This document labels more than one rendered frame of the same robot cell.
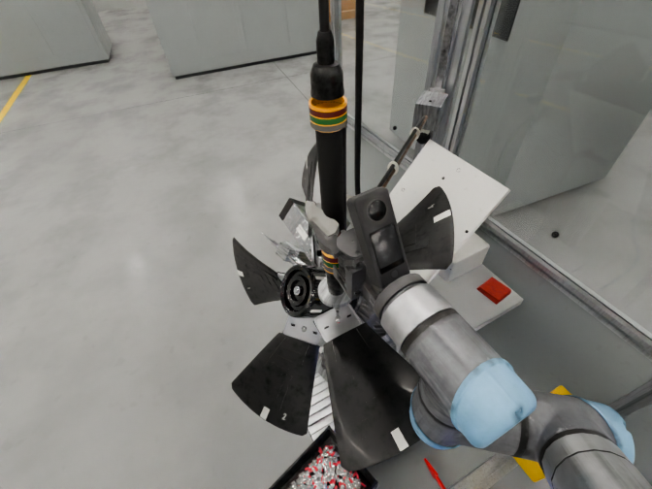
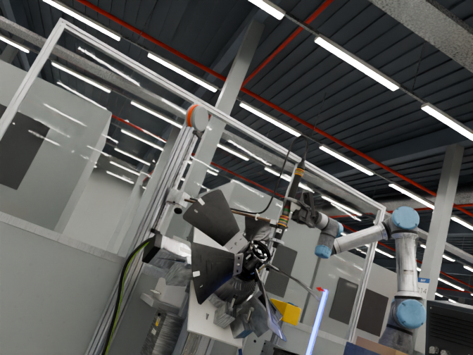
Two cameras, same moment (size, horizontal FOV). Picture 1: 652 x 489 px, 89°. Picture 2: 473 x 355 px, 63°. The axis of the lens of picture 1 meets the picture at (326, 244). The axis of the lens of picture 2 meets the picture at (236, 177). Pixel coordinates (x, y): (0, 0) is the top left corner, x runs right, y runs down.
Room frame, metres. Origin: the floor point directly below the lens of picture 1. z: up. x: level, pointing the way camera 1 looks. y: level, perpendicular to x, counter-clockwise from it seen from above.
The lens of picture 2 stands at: (0.58, 1.74, 1.02)
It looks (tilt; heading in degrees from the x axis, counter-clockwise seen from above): 16 degrees up; 272
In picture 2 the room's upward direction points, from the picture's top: 21 degrees clockwise
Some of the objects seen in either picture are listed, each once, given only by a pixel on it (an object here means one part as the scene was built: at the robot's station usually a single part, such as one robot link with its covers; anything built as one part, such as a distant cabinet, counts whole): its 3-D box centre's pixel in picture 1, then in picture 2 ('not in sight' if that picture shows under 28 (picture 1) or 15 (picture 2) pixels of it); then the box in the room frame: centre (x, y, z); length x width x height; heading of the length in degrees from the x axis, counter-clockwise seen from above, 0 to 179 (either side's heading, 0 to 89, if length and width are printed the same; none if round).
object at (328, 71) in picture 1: (333, 211); (289, 201); (0.37, -0.01, 1.50); 0.04 x 0.04 x 0.46
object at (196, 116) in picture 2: not in sight; (197, 118); (0.99, -0.37, 1.88); 0.17 x 0.15 x 0.16; 25
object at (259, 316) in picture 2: not in sight; (260, 313); (0.34, -0.06, 0.98); 0.20 x 0.16 x 0.20; 115
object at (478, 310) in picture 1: (456, 279); (177, 309); (0.71, -0.46, 0.84); 0.36 x 0.24 x 0.03; 25
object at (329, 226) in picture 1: (319, 230); (293, 205); (0.35, 0.01, 1.48); 0.09 x 0.03 x 0.06; 35
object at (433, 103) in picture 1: (430, 110); (177, 198); (0.91, -0.33, 1.39); 0.10 x 0.07 x 0.08; 150
